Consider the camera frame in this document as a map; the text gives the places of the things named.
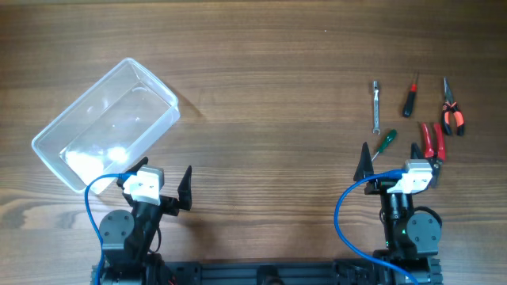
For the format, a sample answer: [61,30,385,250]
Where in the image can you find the right blue cable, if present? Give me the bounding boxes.
[334,169,419,285]

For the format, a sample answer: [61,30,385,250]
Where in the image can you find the green handled screwdriver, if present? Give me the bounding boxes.
[372,129,398,161]

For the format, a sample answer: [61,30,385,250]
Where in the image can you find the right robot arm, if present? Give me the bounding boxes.
[364,142,443,284]

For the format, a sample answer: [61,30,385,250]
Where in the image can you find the silver combination wrench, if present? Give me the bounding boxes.
[372,81,380,135]

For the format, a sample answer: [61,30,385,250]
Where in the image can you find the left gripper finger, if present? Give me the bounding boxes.
[126,157,149,175]
[177,165,193,211]

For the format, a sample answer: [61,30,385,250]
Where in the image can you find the blue cable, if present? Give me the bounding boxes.
[83,173,138,285]
[334,169,419,285]

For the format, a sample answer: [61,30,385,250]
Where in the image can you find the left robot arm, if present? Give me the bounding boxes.
[90,157,193,285]

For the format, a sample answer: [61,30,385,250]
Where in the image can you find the orange black needle-nose pliers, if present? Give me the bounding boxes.
[440,77,465,136]

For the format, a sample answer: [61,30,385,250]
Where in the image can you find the black red small screwdriver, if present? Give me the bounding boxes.
[402,72,419,118]

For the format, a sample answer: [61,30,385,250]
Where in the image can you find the left blue cable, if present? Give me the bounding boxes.
[83,173,138,285]

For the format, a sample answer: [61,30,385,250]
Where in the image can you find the clear plastic container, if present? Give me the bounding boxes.
[32,58,181,194]

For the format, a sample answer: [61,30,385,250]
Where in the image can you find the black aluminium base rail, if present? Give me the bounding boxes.
[91,259,441,285]

